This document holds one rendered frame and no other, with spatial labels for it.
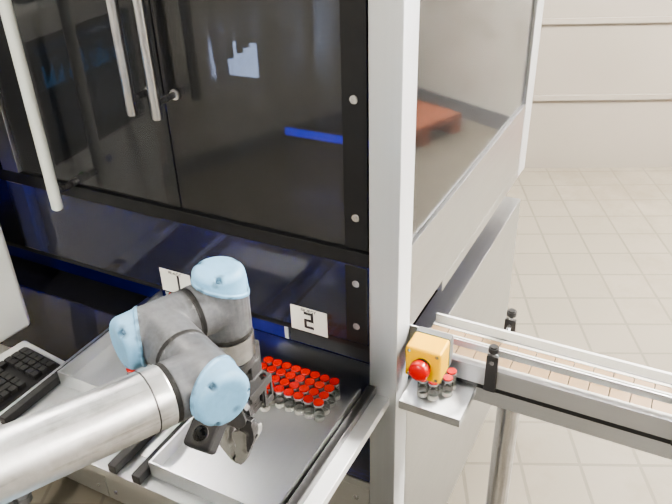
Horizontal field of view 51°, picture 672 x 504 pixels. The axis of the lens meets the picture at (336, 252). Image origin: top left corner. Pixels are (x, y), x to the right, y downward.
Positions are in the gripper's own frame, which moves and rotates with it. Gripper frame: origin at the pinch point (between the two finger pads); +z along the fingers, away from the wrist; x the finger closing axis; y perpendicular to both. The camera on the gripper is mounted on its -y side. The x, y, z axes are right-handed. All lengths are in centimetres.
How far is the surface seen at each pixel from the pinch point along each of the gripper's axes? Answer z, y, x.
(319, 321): -0.6, 37.7, 4.9
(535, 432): 102, 132, -28
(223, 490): 13.8, 3.3, 6.5
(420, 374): 2.3, 34.3, -18.3
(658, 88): 51, 388, -34
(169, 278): -1, 38, 43
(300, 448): 13.9, 17.8, -1.0
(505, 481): 43, 53, -33
